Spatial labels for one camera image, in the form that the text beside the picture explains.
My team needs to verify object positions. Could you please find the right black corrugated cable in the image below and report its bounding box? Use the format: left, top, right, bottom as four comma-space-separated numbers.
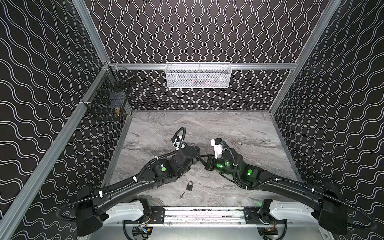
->
221, 140, 377, 231

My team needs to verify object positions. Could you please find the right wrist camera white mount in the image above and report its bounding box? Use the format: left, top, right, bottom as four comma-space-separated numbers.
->
211, 138, 224, 159

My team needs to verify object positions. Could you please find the black corrugated cable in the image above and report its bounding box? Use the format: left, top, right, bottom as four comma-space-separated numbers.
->
221, 140, 377, 231
55, 126, 187, 223

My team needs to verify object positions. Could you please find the left black corrugated cable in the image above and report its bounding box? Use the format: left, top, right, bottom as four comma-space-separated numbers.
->
55, 126, 187, 223

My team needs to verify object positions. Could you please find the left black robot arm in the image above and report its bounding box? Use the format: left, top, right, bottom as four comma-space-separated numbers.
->
75, 146, 200, 237

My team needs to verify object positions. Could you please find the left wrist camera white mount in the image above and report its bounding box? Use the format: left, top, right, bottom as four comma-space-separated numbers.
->
171, 136, 185, 151

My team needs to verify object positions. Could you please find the brass padlock in basket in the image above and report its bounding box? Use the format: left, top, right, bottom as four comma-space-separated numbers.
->
115, 108, 121, 117

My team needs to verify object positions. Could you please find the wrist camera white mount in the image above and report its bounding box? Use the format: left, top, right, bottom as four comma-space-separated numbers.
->
171, 136, 185, 151
211, 138, 224, 159

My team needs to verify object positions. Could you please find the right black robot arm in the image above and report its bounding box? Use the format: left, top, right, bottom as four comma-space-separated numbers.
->
198, 153, 348, 235

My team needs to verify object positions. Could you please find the black padlock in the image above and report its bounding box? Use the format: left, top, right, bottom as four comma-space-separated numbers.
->
186, 181, 194, 191

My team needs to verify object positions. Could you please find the white mesh wall basket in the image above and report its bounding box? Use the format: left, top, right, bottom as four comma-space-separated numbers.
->
165, 62, 232, 89

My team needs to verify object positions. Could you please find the black wire wall basket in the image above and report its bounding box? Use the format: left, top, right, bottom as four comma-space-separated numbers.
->
85, 66, 136, 123

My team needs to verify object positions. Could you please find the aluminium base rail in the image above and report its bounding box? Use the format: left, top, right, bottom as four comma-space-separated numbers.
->
119, 205, 289, 227

